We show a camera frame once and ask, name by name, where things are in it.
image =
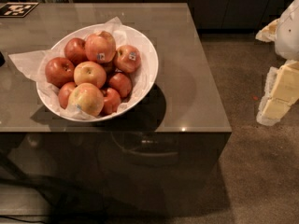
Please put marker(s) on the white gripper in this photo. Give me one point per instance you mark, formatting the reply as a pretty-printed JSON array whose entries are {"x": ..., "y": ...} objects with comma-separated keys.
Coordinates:
[{"x": 289, "y": 34}]

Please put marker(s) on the large top red-yellow apple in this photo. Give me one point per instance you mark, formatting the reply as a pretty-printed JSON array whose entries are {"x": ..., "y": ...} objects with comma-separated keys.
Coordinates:
[{"x": 100, "y": 47}]

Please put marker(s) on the white bowl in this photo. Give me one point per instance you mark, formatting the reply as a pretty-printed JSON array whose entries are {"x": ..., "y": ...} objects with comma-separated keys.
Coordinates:
[{"x": 146, "y": 69}]

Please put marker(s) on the red apple with sticker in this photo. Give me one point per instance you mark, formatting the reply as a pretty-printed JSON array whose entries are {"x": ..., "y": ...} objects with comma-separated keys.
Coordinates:
[{"x": 127, "y": 58}]

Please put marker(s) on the red right-centre apple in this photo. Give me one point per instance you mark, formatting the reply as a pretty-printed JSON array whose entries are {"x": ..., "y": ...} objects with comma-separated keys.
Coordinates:
[{"x": 121, "y": 83}]

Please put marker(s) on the red front-right apple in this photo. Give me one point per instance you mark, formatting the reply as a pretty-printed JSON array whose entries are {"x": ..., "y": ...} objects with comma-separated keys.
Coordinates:
[{"x": 112, "y": 100}]

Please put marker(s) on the yellow-red centre apple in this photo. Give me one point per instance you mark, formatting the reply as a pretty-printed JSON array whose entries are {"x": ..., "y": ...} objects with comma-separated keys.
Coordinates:
[{"x": 90, "y": 72}]

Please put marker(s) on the large yellow front apple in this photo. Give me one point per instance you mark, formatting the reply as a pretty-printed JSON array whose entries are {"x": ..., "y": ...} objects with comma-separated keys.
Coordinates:
[{"x": 86, "y": 98}]

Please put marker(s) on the dark red back apple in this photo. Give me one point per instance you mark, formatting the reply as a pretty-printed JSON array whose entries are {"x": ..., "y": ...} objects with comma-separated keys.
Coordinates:
[{"x": 74, "y": 51}]

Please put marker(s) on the small red front-left apple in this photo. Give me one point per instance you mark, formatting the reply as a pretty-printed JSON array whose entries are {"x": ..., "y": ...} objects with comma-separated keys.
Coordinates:
[{"x": 64, "y": 93}]

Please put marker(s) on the red left apple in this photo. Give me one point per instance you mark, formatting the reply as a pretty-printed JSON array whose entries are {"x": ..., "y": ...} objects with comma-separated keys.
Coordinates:
[{"x": 59, "y": 71}]

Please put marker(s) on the white paper liner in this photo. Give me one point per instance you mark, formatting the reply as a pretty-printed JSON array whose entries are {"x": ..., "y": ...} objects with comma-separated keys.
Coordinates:
[{"x": 29, "y": 64}]

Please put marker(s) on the black white marker tag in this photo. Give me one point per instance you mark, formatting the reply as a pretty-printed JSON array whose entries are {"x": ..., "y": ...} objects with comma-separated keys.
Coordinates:
[{"x": 16, "y": 9}]

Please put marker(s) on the dark object at left edge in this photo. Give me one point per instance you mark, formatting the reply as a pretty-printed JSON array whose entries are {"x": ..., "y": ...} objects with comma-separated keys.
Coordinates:
[{"x": 2, "y": 59}]

